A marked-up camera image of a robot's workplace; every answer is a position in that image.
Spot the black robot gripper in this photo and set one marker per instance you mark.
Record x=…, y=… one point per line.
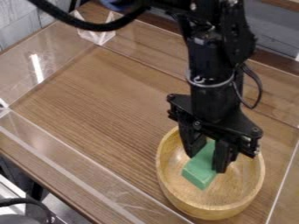
x=209, y=113

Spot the green rectangular block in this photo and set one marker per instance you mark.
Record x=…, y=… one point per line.
x=198, y=169

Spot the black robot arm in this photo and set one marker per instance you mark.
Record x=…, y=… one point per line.
x=221, y=43

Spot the brown wooden bowl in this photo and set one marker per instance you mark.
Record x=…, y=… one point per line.
x=231, y=191

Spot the clear acrylic tray enclosure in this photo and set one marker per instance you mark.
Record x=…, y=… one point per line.
x=83, y=117

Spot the clear acrylic corner bracket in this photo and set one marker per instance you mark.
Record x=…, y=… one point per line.
x=98, y=38

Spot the black metal bracket with bolt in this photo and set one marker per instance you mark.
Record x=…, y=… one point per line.
x=38, y=211

